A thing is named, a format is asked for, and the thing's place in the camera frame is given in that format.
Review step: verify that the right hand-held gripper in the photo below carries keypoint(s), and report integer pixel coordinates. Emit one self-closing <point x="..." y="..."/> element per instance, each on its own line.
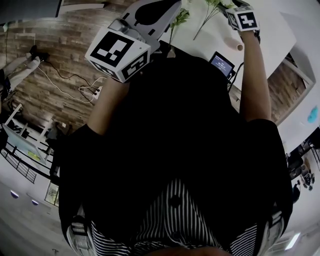
<point x="246" y="20"/>

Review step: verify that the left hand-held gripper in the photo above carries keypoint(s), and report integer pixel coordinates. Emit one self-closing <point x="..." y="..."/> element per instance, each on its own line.
<point x="110" y="52"/>

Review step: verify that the person's right forearm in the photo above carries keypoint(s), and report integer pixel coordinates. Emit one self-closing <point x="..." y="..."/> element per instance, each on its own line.
<point x="255" y="80"/>

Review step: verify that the person's left forearm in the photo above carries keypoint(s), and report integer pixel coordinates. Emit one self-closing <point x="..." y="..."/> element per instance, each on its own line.
<point x="107" y="110"/>

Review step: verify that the small black display device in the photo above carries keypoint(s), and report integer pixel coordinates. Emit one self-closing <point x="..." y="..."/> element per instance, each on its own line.
<point x="221" y="63"/>

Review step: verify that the white power strip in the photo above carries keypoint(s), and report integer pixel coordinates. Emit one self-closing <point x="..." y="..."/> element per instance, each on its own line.
<point x="97" y="92"/>

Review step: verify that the teal object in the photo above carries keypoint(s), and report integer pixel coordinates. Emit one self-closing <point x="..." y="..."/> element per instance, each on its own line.
<point x="313" y="115"/>

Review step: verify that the person in dark clothes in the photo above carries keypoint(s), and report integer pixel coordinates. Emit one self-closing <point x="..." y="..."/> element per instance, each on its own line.
<point x="175" y="130"/>

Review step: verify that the cluttered desk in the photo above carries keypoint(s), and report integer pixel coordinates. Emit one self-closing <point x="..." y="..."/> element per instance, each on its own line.
<point x="300" y="170"/>

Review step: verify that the small white table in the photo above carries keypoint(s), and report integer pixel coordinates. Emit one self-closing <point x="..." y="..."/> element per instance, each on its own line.
<point x="22" y="145"/>

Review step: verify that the yellow-green item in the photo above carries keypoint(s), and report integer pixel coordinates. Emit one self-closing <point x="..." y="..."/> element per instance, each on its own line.
<point x="33" y="155"/>

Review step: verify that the black railing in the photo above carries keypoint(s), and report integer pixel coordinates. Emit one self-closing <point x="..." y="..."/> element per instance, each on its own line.
<point x="25" y="172"/>

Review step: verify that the person's striped shirt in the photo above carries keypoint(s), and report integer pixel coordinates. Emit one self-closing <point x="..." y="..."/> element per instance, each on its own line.
<point x="170" y="225"/>

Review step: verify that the white frame table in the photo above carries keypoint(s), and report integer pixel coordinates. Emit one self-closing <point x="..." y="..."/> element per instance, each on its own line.
<point x="82" y="6"/>

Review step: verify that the round wall light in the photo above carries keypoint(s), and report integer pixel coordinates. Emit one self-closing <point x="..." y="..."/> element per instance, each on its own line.
<point x="35" y="202"/>
<point x="14" y="194"/>

